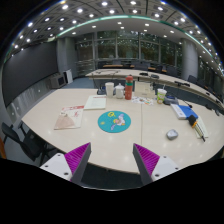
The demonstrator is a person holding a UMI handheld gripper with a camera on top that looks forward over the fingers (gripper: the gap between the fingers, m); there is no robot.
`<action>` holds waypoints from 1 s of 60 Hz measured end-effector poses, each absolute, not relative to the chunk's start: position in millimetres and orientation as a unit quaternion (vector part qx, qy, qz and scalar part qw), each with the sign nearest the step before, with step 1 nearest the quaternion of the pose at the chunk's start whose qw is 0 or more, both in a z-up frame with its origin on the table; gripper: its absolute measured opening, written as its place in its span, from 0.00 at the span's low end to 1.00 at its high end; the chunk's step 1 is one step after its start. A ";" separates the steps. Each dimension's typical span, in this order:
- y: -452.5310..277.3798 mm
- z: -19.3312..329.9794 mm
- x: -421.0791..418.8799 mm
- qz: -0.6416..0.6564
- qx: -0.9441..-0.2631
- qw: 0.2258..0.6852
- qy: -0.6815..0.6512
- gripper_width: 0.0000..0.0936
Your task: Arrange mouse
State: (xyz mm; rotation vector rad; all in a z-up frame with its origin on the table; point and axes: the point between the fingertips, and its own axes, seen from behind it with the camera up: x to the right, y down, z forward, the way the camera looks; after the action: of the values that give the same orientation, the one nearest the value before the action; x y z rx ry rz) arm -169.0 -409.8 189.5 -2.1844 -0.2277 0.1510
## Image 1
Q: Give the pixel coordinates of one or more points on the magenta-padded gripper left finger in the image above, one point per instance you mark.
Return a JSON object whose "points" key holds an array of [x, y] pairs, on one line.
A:
{"points": [[77, 157]]}

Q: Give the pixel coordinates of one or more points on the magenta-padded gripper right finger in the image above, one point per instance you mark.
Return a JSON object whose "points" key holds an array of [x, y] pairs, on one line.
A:
{"points": [[146, 158]]}

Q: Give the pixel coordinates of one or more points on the silver grey computer mouse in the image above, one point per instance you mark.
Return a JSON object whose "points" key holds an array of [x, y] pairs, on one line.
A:
{"points": [[172, 134]]}

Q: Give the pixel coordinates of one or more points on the round teal cartoon mouse pad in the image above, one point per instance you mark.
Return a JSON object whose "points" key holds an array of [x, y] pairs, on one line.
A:
{"points": [[114, 121]]}

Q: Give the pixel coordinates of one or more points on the red and white booklet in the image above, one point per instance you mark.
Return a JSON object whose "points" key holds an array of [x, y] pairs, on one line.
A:
{"points": [[70, 117]]}

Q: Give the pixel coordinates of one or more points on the black folding chair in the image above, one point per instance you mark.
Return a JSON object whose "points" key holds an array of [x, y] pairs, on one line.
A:
{"points": [[23, 140]]}

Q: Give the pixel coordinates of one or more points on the white printed document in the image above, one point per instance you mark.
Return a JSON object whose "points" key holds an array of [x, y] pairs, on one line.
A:
{"points": [[95, 102]]}

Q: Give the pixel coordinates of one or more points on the colourful sticker sheet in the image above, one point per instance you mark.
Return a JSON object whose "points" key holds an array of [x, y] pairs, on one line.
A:
{"points": [[142, 100]]}

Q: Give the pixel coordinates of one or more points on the blue and white book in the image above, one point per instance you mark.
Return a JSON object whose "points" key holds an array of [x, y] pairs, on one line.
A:
{"points": [[182, 111]]}

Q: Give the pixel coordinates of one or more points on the black conference desk unit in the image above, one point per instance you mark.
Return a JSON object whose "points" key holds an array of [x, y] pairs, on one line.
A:
{"points": [[170, 99]]}

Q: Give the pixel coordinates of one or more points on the paper cup with green print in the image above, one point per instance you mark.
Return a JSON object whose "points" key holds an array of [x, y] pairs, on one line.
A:
{"points": [[161, 95]]}

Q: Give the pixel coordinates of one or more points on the black gooseneck microphone base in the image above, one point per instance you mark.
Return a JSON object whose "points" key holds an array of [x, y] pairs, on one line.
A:
{"points": [[101, 90]]}

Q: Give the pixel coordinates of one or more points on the red drink bottle green band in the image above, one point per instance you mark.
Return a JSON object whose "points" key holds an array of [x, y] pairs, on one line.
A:
{"points": [[129, 88]]}

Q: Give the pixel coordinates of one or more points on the white lidded ceramic mug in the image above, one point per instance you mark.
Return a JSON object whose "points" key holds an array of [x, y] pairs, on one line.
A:
{"points": [[119, 91]]}

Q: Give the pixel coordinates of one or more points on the stack of white paper cups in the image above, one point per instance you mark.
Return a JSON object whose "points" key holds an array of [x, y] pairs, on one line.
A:
{"points": [[109, 89]]}

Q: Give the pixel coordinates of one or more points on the white box-shaped appliance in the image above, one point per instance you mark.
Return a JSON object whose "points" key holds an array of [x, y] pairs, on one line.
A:
{"points": [[57, 80]]}

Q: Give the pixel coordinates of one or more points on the white upright panel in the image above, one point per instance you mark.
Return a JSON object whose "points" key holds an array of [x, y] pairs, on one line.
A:
{"points": [[68, 76]]}

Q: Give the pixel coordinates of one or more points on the long curved conference desk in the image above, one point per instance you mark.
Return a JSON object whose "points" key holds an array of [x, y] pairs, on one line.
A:
{"points": [[133, 72]]}

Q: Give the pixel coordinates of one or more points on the row of dark office chairs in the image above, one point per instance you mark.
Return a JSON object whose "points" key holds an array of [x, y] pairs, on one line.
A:
{"points": [[171, 70]]}

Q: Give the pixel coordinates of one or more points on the group of ceiling lights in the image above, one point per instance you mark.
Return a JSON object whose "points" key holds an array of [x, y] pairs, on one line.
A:
{"points": [[103, 4]]}

